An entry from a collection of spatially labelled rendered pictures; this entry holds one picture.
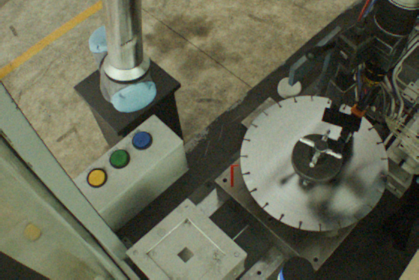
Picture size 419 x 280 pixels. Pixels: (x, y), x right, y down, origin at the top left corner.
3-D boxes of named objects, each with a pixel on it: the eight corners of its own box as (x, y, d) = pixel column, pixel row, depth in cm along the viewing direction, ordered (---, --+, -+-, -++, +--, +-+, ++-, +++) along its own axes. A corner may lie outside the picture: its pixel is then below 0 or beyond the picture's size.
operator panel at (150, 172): (109, 238, 100) (91, 218, 87) (84, 209, 104) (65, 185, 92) (189, 169, 110) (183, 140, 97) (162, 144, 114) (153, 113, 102)
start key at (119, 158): (119, 171, 94) (117, 168, 93) (109, 161, 96) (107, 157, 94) (132, 161, 96) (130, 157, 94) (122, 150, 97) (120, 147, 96)
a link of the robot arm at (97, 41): (130, 43, 122) (121, 10, 111) (145, 73, 115) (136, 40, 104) (93, 58, 120) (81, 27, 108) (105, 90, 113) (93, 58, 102)
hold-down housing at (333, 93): (337, 111, 78) (359, 41, 61) (321, 96, 80) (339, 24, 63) (355, 99, 80) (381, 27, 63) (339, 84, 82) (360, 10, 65)
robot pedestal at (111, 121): (102, 184, 190) (43, 88, 128) (164, 132, 204) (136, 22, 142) (156, 243, 174) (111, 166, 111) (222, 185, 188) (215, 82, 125)
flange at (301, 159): (342, 183, 83) (344, 177, 81) (290, 179, 84) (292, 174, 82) (340, 138, 89) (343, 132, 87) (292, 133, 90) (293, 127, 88)
